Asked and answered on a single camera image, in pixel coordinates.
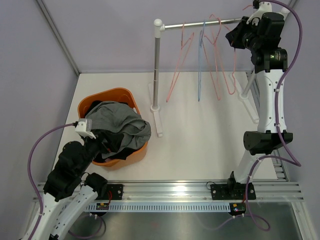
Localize aluminium frame post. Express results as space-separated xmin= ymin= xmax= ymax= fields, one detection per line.
xmin=287 ymin=0 xmax=299 ymax=9
xmin=34 ymin=0 xmax=81 ymax=77

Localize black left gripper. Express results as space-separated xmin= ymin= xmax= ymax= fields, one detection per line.
xmin=76 ymin=129 xmax=124 ymax=175

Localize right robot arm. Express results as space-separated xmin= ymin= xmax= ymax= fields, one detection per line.
xmin=211 ymin=12 xmax=293 ymax=200

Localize purple cable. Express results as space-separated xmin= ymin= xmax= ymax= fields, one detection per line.
xmin=26 ymin=121 xmax=77 ymax=240
xmin=244 ymin=0 xmax=304 ymax=221

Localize orange plastic laundry basket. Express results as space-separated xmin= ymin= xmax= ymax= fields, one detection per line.
xmin=77 ymin=87 xmax=148 ymax=170

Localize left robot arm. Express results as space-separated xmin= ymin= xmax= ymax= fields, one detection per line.
xmin=23 ymin=137 xmax=113 ymax=240

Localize black shorts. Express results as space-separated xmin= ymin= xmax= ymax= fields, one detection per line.
xmin=88 ymin=99 xmax=132 ymax=161

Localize right aluminium frame post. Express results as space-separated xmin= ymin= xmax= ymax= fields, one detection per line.
xmin=287 ymin=0 xmax=299 ymax=9

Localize white slotted cable duct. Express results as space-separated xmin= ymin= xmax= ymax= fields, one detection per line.
xmin=84 ymin=202 xmax=231 ymax=213

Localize grey green shorts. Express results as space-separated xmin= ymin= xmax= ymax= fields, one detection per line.
xmin=85 ymin=101 xmax=152 ymax=159

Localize aluminium mounting rail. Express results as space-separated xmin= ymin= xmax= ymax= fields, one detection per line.
xmin=108 ymin=180 xmax=304 ymax=203

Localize blue wire hanger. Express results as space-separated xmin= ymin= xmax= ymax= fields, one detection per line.
xmin=197 ymin=21 xmax=206 ymax=102

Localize left aluminium frame post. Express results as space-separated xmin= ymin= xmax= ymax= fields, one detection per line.
xmin=34 ymin=0 xmax=81 ymax=77

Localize metal clothes rack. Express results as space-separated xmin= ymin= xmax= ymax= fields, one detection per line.
xmin=148 ymin=4 xmax=293 ymax=138

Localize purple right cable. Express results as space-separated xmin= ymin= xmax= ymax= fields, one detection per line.
xmin=244 ymin=0 xmax=304 ymax=221

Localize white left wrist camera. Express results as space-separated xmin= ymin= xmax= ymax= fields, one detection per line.
xmin=75 ymin=118 xmax=96 ymax=139

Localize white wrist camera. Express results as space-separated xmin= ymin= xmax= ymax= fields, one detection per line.
xmin=246 ymin=0 xmax=272 ymax=25
xmin=75 ymin=118 xmax=96 ymax=139

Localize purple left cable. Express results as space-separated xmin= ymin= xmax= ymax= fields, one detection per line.
xmin=26 ymin=121 xmax=77 ymax=240

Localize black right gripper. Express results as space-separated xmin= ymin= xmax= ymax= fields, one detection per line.
xmin=226 ymin=16 xmax=262 ymax=53

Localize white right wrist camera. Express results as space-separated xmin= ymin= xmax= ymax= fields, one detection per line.
xmin=246 ymin=0 xmax=272 ymax=25

